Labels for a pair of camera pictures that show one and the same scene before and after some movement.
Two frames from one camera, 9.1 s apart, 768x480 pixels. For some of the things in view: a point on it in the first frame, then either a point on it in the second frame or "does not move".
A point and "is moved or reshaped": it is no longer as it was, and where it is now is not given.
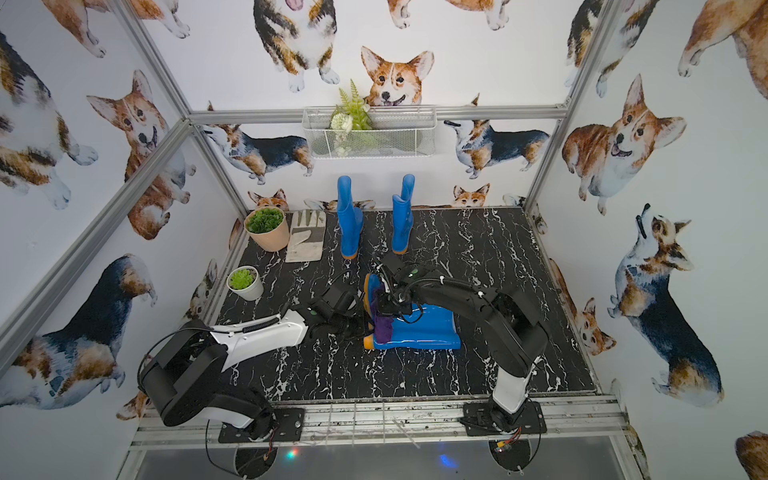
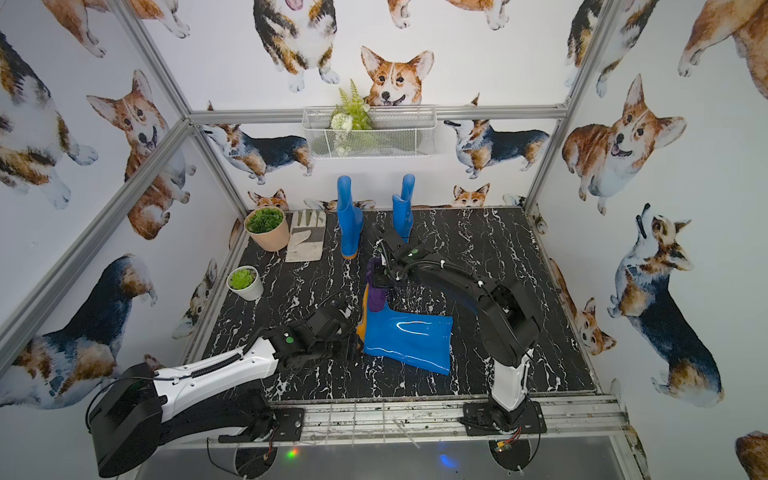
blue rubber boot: (350, 219) does not move
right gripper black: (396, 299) to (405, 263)
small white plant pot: (246, 283) does not move
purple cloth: (383, 323) to (377, 295)
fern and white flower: (351, 116) does not move
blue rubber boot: (403, 216) does not move
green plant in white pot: (241, 279) does not move
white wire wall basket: (396, 132) does not move
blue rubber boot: (422, 327) is moved or reshaped
